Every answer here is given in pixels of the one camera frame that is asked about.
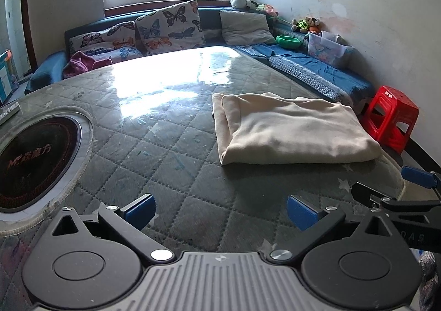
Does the blue sofa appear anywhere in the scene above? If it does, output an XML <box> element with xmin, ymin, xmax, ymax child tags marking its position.
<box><xmin>24</xmin><ymin>6</ymin><xmax>376</xmax><ymax>115</ymax></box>

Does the clear plastic storage box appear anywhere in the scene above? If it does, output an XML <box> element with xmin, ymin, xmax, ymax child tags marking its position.
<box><xmin>306</xmin><ymin>30</ymin><xmax>354</xmax><ymax>69</ymax></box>

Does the white blue butterfly pillow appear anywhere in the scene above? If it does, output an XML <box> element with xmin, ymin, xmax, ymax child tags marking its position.
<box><xmin>84</xmin><ymin>47</ymin><xmax>143</xmax><ymax>64</ymax></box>

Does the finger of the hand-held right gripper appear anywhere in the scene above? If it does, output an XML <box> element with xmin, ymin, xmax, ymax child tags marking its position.
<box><xmin>351</xmin><ymin>182</ymin><xmax>441</xmax><ymax>216</ymax></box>
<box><xmin>401</xmin><ymin>166</ymin><xmax>441</xmax><ymax>192</ymax></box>

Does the green plastic basin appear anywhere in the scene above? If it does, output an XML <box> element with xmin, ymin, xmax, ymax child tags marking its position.
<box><xmin>276</xmin><ymin>35</ymin><xmax>303</xmax><ymax>50</ymax></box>

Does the silver remote control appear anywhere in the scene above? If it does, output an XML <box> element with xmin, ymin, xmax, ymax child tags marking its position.
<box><xmin>0</xmin><ymin>102</ymin><xmax>20</xmax><ymax>126</ymax></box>

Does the grey plain pillow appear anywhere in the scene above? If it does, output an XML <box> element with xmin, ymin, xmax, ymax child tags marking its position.
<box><xmin>219</xmin><ymin>10</ymin><xmax>276</xmax><ymax>46</ymax></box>

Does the round black induction cooker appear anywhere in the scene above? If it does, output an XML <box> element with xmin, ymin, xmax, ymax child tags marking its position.
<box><xmin>0</xmin><ymin>106</ymin><xmax>95</xmax><ymax>237</ymax></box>

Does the beige cloth garment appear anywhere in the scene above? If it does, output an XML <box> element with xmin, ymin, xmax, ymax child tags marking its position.
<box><xmin>211</xmin><ymin>91</ymin><xmax>382</xmax><ymax>166</ymax></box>

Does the brown door frame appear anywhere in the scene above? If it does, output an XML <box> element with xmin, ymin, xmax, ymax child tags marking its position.
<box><xmin>20</xmin><ymin>0</ymin><xmax>38</xmax><ymax>74</ymax></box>

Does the pink garment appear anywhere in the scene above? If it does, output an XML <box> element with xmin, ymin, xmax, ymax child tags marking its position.
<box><xmin>63</xmin><ymin>51</ymin><xmax>114</xmax><ymax>80</ymax></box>

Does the large butterfly print pillow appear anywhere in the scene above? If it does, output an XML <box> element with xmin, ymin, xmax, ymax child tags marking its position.
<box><xmin>135</xmin><ymin>0</ymin><xmax>205</xmax><ymax>55</ymax></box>

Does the turquoise toy shelf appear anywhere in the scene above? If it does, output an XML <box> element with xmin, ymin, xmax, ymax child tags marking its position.
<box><xmin>0</xmin><ymin>50</ymin><xmax>19</xmax><ymax>105</ymax></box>

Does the pink green plush toy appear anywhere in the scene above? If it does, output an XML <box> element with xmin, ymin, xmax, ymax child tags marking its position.
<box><xmin>257</xmin><ymin>4</ymin><xmax>279</xmax><ymax>17</ymax></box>

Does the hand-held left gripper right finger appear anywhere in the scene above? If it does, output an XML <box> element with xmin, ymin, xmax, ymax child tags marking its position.
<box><xmin>268</xmin><ymin>195</ymin><xmax>393</xmax><ymax>261</ymax></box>

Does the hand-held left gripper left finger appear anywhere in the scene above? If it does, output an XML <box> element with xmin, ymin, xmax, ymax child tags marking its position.
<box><xmin>52</xmin><ymin>194</ymin><xmax>174</xmax><ymax>261</ymax></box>

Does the long butterfly print pillow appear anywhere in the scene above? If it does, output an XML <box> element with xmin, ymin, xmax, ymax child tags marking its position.
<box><xmin>69</xmin><ymin>21</ymin><xmax>138</xmax><ymax>55</ymax></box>

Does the group of small plush toys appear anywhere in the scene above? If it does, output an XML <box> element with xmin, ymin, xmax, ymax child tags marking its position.
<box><xmin>291</xmin><ymin>17</ymin><xmax>322</xmax><ymax>34</ymax></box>

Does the person's right forearm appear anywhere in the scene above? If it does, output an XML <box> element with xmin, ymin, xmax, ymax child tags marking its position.
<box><xmin>417</xmin><ymin>251</ymin><xmax>441</xmax><ymax>311</ymax></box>

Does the red plastic stool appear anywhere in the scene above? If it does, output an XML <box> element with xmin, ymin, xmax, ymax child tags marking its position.
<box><xmin>358</xmin><ymin>85</ymin><xmax>419</xmax><ymax>155</ymax></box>

